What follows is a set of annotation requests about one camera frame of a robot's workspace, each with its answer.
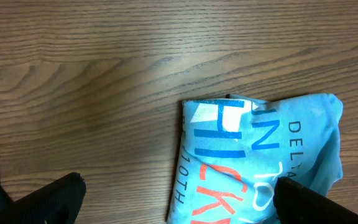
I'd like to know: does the light blue t-shirt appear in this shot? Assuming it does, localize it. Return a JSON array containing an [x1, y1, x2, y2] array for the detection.
[[167, 93, 344, 224]]

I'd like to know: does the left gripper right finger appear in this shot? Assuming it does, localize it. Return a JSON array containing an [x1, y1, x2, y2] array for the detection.
[[273, 177, 358, 224]]

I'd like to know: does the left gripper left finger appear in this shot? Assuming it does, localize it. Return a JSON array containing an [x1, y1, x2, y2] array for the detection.
[[0, 172, 86, 224]]

